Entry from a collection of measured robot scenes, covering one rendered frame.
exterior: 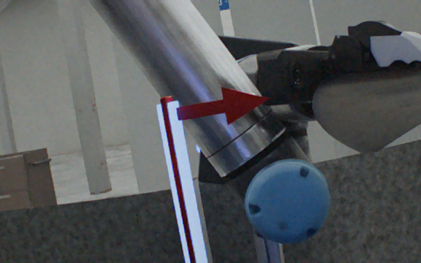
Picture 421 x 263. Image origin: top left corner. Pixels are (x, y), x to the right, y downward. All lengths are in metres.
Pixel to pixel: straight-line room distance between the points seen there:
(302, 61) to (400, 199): 1.61
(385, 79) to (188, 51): 0.34
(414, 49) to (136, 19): 0.25
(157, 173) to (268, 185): 6.25
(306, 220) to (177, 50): 0.19
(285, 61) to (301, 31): 5.84
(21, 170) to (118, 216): 4.89
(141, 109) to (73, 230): 4.70
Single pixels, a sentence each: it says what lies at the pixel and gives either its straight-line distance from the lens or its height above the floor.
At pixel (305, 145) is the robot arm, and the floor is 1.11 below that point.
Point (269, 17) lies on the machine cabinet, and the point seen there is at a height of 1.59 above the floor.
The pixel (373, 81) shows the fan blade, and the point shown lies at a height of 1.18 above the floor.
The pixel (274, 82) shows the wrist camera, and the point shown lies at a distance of 0.73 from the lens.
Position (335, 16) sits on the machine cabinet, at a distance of 6.53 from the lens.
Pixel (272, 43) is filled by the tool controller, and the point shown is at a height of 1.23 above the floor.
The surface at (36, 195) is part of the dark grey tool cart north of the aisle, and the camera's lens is 7.24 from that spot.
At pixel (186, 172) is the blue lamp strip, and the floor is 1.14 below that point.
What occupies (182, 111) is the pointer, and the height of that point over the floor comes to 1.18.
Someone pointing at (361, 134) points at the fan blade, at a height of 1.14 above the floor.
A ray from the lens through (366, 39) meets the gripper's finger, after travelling 0.76.
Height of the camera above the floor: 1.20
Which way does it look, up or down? 3 degrees down
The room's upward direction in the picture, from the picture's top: 10 degrees counter-clockwise
